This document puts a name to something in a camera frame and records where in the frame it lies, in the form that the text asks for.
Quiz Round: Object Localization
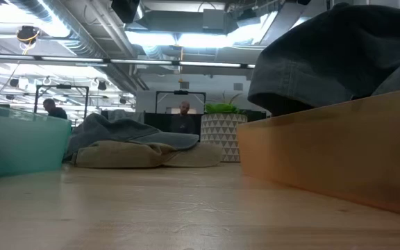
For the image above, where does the blue-grey denim baseball cap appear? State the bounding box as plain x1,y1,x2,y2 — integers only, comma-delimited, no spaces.
247,2,400,117
64,112,201,161

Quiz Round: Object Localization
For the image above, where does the tan baseball cap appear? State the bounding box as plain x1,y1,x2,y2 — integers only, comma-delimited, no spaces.
70,140,224,169

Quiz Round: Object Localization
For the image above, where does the orange translucent plastic tray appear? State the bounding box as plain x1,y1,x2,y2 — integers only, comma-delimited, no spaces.
236,85,400,219

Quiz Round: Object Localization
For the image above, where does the person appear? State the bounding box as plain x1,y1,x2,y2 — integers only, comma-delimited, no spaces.
42,98,69,121
170,100,197,135

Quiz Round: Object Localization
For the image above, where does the succulent in white patterned pot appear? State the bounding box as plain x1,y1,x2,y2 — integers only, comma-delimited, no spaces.
199,90,249,163

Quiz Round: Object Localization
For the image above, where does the black partition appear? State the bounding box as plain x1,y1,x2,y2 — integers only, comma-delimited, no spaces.
101,110,272,143

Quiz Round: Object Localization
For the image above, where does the black bar with light strips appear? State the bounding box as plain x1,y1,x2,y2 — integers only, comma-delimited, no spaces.
0,52,256,69

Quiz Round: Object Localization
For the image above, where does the grey draped cloth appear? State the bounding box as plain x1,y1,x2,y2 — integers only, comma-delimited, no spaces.
108,109,137,122

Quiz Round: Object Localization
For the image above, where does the fluorescent ceiling light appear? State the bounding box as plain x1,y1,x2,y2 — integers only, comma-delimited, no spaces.
125,30,234,49

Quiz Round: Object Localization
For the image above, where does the grey ceiling box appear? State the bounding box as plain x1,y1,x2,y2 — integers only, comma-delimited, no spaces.
202,8,226,31

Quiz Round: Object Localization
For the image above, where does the teal translucent plastic tray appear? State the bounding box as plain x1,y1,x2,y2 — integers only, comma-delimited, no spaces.
0,102,73,181

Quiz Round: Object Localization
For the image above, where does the black round ceiling fixture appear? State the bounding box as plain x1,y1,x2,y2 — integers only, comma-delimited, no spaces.
15,25,41,45

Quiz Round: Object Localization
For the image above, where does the black background rig frame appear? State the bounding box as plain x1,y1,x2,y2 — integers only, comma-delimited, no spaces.
155,90,207,115
34,83,90,122

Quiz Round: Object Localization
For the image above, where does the silver ceiling duct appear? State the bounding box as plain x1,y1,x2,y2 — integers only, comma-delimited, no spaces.
8,0,142,93

